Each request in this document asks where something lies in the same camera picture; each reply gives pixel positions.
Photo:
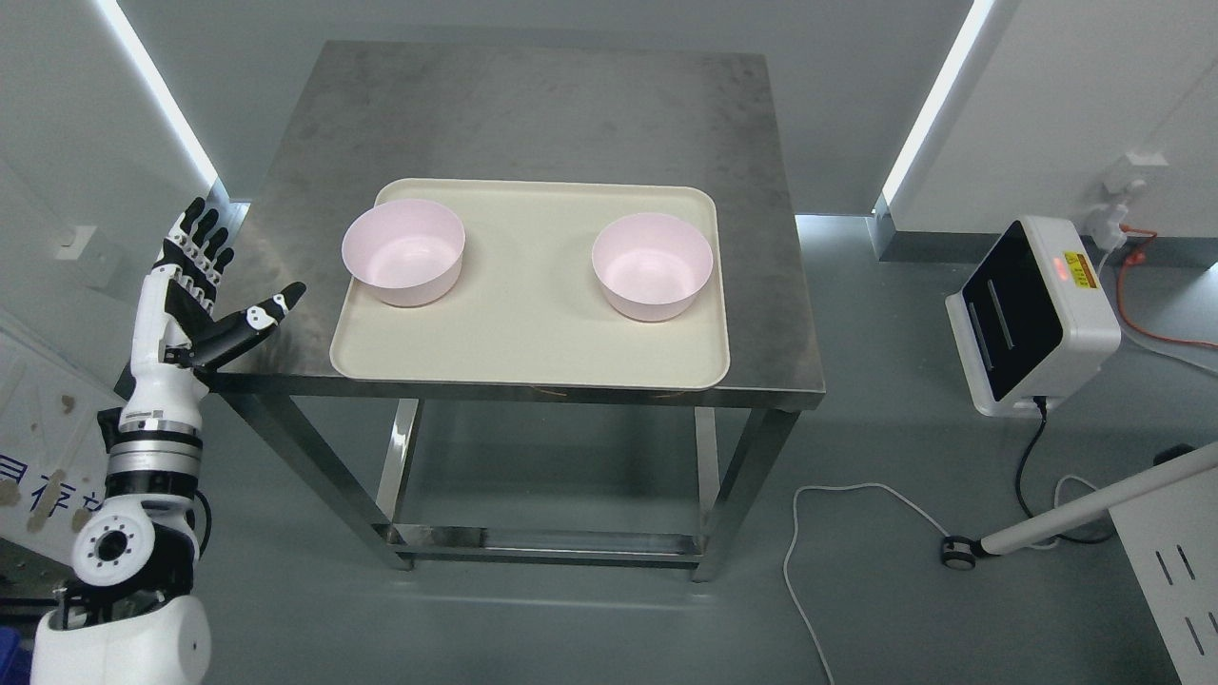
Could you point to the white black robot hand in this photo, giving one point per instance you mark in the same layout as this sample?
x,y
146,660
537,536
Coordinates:
x,y
176,340

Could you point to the pink bowl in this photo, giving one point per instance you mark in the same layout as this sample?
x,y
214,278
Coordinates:
x,y
408,251
651,266

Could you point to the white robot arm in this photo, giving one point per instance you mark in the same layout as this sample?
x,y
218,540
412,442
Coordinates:
x,y
129,614

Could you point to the stainless steel table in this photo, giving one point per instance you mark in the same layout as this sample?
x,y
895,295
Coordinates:
x,y
376,112

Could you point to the beige plastic tray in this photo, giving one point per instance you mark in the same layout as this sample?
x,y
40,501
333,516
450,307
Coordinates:
x,y
527,309

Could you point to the white stand leg with caster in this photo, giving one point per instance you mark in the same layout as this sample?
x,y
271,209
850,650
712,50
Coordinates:
x,y
962,553

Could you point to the white black box device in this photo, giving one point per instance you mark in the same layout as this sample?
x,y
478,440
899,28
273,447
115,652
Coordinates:
x,y
1032,324

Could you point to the white perforated panel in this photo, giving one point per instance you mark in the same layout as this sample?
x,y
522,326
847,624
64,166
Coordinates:
x,y
1170,542

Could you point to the white wall socket plug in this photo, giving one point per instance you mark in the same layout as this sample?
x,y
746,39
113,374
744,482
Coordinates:
x,y
1103,224

